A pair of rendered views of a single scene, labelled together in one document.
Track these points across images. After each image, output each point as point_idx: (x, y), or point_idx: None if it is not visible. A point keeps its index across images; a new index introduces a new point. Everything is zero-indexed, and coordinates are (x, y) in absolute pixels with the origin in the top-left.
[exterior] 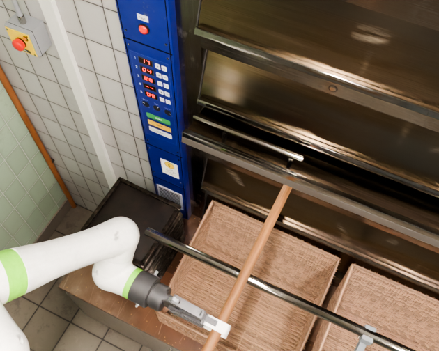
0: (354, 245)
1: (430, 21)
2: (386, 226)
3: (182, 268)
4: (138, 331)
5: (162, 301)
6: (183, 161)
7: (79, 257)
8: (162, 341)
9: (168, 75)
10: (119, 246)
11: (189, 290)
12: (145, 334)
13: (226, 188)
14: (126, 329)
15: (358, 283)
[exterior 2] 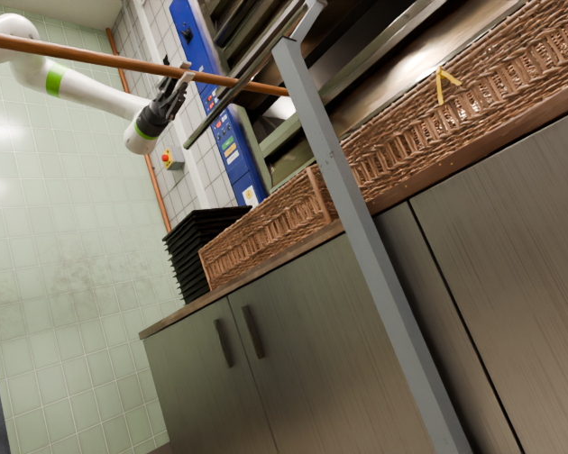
0: (386, 101)
1: None
2: (380, 46)
3: (246, 242)
4: (196, 347)
5: (155, 103)
6: (253, 176)
7: (109, 87)
8: (204, 297)
9: None
10: (142, 100)
11: None
12: (199, 333)
13: (286, 174)
14: (193, 381)
15: (430, 140)
